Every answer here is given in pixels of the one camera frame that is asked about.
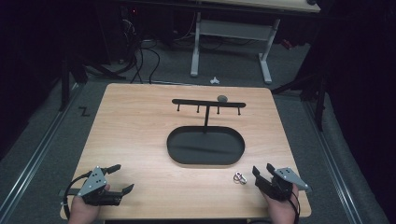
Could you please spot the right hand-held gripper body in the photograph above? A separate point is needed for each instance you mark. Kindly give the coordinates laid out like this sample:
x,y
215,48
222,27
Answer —
x,y
281,183

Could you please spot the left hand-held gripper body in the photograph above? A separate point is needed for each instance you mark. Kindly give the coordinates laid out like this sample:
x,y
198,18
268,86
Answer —
x,y
93,185

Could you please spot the black key holder stand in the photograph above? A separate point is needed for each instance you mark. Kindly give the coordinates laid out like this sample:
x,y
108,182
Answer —
x,y
206,140

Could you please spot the person's right hand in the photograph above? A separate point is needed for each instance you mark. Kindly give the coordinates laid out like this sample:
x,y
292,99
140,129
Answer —
x,y
281,207

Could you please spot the person's left hand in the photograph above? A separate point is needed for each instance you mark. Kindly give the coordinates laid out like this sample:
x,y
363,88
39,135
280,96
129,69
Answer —
x,y
83,207

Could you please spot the small grey round object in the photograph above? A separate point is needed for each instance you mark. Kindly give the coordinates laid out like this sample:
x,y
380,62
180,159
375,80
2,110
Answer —
x,y
222,98

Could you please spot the black metal stand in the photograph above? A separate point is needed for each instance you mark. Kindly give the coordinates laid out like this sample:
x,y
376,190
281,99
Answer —
x,y
84,67
306,93

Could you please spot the small white floor object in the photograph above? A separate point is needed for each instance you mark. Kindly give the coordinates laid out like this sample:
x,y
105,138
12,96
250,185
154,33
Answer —
x,y
214,81

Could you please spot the white-legged desk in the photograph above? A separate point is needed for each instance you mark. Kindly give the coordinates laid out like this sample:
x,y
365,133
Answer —
x,y
249,31

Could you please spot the dark computer tower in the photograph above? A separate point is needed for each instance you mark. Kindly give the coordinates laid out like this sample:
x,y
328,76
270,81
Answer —
x,y
130,21

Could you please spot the aluminium floor rail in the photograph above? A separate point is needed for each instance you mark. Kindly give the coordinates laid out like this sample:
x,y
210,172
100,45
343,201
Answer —
x,y
32,161
330,158

